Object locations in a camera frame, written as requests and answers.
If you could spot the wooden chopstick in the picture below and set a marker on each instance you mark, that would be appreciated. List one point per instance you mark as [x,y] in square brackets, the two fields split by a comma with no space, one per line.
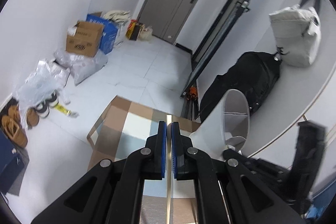
[169,169]

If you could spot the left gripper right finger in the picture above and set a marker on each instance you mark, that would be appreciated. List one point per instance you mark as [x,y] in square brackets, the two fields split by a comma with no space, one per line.
[182,167]

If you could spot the red yellow shopping bag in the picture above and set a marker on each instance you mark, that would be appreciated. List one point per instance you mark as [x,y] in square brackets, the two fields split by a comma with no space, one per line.
[133,30]

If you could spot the checkered table cloth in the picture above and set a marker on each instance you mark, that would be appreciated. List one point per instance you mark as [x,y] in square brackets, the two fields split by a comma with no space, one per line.
[123,128]

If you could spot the black backpack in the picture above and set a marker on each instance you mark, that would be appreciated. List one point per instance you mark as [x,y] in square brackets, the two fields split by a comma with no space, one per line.
[254,74]

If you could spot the clear crumpled plastic bag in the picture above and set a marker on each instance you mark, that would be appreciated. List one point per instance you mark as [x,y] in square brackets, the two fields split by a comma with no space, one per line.
[47,78]

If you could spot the black framed glass door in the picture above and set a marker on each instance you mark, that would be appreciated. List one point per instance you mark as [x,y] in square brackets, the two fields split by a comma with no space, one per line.
[213,39]

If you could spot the blue cardboard box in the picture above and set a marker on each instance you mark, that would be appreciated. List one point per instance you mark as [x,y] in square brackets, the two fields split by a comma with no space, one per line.
[109,33]

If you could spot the cream tote bag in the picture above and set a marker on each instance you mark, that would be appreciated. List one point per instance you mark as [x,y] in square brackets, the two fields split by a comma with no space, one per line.
[117,16]

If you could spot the white plastic bag by door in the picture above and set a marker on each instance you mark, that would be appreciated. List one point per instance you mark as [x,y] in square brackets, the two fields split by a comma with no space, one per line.
[146,33]

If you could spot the grey utensil holder cup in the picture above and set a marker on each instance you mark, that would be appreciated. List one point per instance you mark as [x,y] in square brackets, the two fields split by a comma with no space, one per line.
[226,127]

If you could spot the dark blue shoe box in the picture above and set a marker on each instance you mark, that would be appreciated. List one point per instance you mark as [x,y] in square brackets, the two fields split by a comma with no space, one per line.
[11,163]

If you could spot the brown cardboard box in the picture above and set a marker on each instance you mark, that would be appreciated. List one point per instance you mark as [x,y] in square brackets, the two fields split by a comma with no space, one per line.
[84,38]

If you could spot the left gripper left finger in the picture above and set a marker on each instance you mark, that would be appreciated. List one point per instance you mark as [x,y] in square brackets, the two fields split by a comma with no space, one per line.
[155,163]

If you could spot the black white sneakers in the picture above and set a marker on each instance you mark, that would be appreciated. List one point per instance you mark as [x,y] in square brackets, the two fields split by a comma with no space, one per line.
[43,108]

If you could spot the light grey hanging bag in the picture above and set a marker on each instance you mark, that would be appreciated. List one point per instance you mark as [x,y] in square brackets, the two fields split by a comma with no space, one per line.
[297,33]

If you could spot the brown slippers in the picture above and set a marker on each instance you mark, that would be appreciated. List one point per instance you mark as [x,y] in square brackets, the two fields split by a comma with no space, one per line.
[11,125]

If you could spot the grey plastic mailer bag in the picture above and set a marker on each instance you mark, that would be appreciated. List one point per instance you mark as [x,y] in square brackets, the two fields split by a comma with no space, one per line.
[81,67]

